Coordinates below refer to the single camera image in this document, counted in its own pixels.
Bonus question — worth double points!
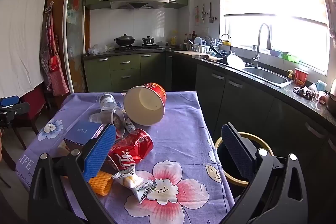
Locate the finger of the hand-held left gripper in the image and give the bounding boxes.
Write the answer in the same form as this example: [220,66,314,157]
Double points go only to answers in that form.
[0,96,19,107]
[0,102,30,115]

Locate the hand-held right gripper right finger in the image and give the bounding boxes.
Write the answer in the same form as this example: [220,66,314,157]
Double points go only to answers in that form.
[221,122,309,224]

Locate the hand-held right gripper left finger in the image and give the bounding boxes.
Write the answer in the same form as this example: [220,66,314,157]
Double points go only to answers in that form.
[28,123,117,224]

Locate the blue cardboard box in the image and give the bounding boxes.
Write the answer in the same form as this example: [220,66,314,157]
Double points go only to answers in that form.
[62,120,105,153]

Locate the orange foam net sleeve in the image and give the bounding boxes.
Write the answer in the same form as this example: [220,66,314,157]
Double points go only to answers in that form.
[89,171,114,196]

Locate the yellow-rimmed trash bin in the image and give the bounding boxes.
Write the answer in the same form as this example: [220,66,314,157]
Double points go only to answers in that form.
[214,132,275,188]

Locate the dark red chair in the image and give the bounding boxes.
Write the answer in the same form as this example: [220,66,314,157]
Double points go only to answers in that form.
[10,85,50,151]

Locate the clear plastic cup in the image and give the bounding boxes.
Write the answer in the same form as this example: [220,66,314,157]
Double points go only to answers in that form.
[89,107,128,138]

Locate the red soda can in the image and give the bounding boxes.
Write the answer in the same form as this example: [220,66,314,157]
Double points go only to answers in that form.
[106,128,154,172]

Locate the small white labelled bottle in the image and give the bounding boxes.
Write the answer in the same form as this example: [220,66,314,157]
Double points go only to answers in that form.
[125,118,137,135]

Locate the dark counter cabinets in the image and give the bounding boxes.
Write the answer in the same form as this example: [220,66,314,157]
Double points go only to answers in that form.
[165,52,336,214]

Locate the clear plastic bottle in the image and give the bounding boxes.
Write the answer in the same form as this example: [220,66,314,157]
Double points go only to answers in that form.
[99,93,124,113]

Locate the white green snack wrapper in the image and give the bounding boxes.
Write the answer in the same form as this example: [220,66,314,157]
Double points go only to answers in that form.
[112,170,158,205]

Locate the red checkered apron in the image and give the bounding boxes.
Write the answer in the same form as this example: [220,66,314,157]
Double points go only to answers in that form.
[39,1,70,96]

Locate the purple floral tablecloth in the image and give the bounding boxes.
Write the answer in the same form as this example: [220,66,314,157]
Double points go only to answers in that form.
[16,91,235,224]

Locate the red paper noodle bowl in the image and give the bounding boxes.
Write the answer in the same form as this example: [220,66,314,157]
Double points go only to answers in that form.
[123,82,168,127]

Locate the white hanging sheet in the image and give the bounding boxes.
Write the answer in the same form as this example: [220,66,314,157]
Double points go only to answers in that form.
[0,0,55,98]

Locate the black kitchen countertop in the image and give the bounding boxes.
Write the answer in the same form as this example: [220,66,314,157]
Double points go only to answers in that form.
[83,48,336,119]

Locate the steel sink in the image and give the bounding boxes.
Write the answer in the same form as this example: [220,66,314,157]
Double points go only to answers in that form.
[241,67,293,88]

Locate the green lower cabinets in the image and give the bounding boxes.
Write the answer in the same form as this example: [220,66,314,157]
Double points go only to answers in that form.
[83,52,166,93]

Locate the pan with white lid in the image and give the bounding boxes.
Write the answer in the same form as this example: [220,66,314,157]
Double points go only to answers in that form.
[222,54,246,68]

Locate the dark rag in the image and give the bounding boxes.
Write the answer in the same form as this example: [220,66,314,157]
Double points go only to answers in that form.
[293,86,318,100]

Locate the tall steel faucet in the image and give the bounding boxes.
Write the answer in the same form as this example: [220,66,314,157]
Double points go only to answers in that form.
[251,23,272,68]

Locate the red paper cup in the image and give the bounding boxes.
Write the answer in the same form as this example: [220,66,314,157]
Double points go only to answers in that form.
[294,68,309,86]

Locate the crumpled plastic bags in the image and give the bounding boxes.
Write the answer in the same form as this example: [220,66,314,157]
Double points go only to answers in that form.
[88,44,115,55]

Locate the pink cloth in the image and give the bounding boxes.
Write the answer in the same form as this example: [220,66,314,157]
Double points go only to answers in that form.
[315,91,327,104]

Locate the small curved faucet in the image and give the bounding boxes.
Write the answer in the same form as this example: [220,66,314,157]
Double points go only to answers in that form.
[220,34,233,55]

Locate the floral glass sliding door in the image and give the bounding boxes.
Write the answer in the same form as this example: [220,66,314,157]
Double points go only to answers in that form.
[64,0,88,94]

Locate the white dish rack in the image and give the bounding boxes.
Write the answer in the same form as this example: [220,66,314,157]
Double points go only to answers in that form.
[184,36,213,52]

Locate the green bowl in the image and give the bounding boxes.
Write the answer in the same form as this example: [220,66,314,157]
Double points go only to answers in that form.
[281,51,300,63]

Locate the brown bowl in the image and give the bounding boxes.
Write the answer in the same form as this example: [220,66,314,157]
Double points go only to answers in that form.
[326,92,336,114]

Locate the wooden cutting board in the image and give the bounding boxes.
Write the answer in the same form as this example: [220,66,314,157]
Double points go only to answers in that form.
[173,49,200,56]

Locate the gas stove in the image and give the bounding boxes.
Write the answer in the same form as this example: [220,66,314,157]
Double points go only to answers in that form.
[115,44,164,52]

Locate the black wok with lid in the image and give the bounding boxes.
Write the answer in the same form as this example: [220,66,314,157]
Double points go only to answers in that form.
[114,34,135,46]

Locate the hanging kitchen utensils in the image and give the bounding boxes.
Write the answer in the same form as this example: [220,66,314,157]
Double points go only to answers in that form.
[194,2,218,25]

